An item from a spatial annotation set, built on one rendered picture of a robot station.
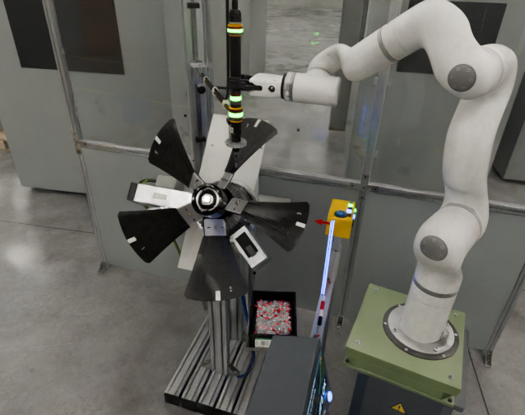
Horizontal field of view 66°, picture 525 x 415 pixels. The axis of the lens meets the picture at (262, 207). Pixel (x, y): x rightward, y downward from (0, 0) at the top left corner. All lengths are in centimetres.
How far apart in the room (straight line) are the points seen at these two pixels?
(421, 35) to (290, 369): 77
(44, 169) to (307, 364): 363
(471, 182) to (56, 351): 235
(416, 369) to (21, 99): 360
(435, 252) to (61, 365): 215
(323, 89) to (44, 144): 322
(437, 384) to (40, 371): 207
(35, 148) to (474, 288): 361
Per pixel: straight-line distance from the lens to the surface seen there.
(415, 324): 128
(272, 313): 153
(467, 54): 93
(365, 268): 240
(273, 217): 143
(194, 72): 187
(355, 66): 111
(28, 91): 398
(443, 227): 104
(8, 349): 287
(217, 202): 144
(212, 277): 145
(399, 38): 105
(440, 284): 117
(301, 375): 87
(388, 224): 223
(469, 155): 102
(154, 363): 251
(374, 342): 128
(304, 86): 121
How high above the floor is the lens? 194
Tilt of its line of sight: 31 degrees down
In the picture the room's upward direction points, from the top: 2 degrees clockwise
